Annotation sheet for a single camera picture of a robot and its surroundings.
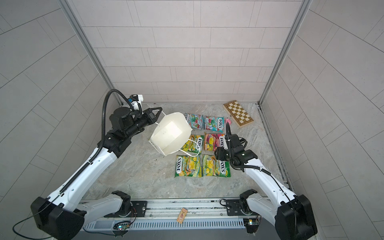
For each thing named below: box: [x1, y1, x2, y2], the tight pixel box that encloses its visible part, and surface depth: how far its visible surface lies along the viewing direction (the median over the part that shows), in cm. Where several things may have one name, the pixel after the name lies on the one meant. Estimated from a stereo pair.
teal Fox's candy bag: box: [204, 116, 224, 133], surface depth 104 cm
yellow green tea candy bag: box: [180, 134, 204, 154], surface depth 93 cm
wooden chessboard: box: [222, 100, 254, 128], surface depth 110 cm
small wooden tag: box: [177, 208, 188, 224], surface depth 70 cm
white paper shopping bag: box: [148, 112, 193, 157], surface depth 95 cm
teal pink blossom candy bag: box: [185, 113, 205, 130], surface depth 106 cm
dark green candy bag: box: [201, 154, 231, 178], surface depth 84 cm
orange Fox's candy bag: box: [204, 133, 228, 151], surface depth 94 cm
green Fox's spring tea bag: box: [174, 155, 203, 178], surface depth 84 cm
